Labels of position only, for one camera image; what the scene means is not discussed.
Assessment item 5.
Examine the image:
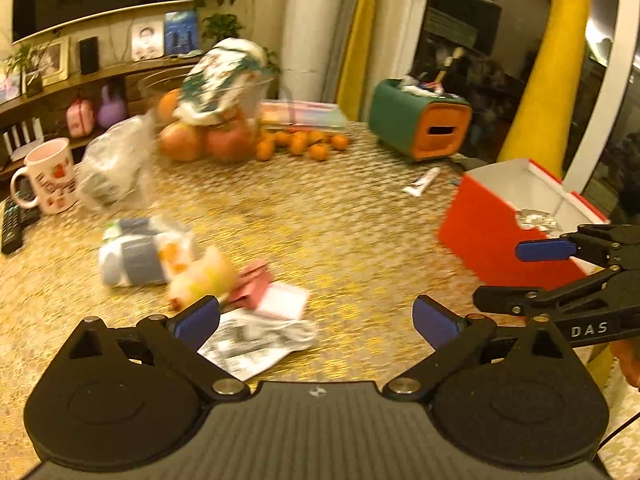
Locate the silver foil snack packet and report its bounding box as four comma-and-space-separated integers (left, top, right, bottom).
515, 209, 561, 234

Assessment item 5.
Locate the white mug with strawberries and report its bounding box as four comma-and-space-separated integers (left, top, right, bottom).
10, 138, 77, 214

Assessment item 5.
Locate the white blue tissue pack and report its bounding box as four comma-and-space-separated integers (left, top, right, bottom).
99, 214, 200, 287

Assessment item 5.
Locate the blue picture card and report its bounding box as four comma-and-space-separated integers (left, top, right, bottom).
164, 10, 200, 55

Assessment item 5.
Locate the white printed plastic wrapper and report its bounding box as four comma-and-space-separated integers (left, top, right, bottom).
198, 309, 319, 382

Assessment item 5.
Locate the black remote control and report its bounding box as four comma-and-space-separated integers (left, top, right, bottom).
1, 196, 40, 256

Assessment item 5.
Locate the yellow plush toy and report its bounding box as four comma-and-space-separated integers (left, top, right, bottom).
167, 246, 239, 311

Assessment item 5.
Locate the white cream tube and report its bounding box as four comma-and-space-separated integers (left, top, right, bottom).
402, 167, 440, 197

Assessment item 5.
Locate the red cardboard box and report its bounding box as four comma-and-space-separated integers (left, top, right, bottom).
438, 158, 608, 289

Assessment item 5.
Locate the pink binder clip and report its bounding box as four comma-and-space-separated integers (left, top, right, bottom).
228, 260, 273, 310

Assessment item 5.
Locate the large red apple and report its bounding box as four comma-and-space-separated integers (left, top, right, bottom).
205, 118, 256, 164

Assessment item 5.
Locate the green orange tissue box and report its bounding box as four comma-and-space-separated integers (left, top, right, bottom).
369, 79, 473, 162

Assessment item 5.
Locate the clear crumpled plastic bag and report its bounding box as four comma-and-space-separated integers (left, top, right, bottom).
75, 114, 155, 214

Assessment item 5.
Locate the printed cloth bag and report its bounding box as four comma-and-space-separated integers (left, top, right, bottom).
174, 38, 272, 127

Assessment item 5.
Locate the stack of pastel books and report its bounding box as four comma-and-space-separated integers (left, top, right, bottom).
260, 100, 348, 131

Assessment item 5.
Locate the mandarin orange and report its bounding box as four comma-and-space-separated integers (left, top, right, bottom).
308, 143, 330, 162
288, 132, 308, 156
330, 134, 349, 152
255, 139, 276, 162

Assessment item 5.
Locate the large orange apple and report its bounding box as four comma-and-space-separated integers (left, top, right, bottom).
157, 122, 204, 162

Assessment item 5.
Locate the portrait photo frame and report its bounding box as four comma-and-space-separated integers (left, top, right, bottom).
131, 20, 164, 62

